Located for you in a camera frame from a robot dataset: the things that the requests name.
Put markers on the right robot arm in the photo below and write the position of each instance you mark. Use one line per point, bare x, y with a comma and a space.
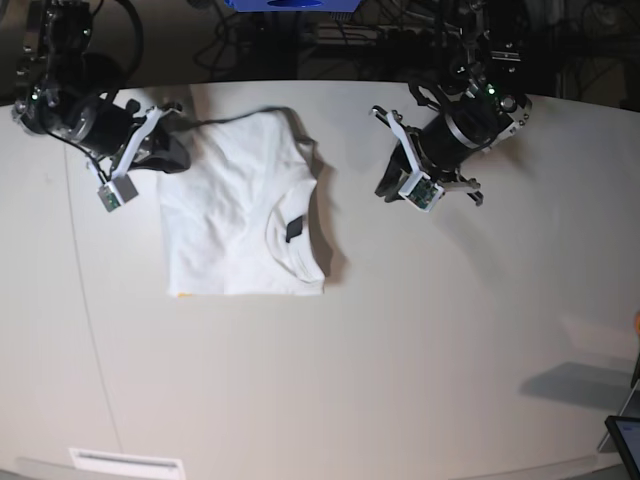
65, 92

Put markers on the white paper label sheet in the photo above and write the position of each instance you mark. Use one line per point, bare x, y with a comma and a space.
126, 465

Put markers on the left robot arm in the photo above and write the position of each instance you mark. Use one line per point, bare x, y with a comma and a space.
467, 65

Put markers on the white printed T-shirt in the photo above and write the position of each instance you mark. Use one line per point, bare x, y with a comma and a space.
236, 222

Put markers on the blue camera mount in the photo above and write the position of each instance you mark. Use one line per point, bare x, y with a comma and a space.
339, 6

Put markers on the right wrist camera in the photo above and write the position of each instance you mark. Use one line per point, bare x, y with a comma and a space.
117, 192

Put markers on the dark tablet screen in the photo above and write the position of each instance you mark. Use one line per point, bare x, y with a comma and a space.
624, 431

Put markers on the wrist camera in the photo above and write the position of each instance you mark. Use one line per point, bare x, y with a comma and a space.
421, 191
117, 192

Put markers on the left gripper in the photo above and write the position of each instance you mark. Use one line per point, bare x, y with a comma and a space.
440, 148

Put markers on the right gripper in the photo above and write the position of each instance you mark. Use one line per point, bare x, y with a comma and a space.
118, 139

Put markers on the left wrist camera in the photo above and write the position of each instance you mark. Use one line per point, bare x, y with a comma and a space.
421, 191

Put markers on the black power strip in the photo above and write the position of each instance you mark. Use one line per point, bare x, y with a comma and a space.
360, 35

